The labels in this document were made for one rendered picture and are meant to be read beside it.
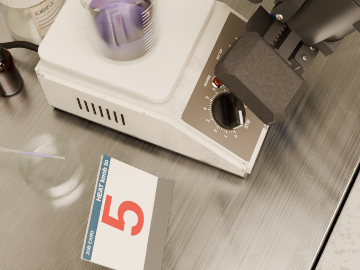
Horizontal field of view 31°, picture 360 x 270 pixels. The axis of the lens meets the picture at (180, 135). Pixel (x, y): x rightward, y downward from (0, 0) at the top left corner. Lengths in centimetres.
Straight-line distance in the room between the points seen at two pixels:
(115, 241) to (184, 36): 18
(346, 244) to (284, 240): 5
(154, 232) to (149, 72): 14
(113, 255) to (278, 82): 20
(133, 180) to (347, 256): 19
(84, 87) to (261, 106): 17
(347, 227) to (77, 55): 27
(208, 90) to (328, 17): 14
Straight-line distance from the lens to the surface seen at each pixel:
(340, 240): 58
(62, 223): 58
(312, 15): 47
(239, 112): 54
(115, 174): 56
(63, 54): 55
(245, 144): 56
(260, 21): 51
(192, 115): 54
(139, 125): 56
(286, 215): 58
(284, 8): 48
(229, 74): 45
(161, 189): 58
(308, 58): 50
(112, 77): 53
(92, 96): 56
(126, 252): 55
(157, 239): 56
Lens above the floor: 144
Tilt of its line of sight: 64 degrees down
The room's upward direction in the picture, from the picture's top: 3 degrees counter-clockwise
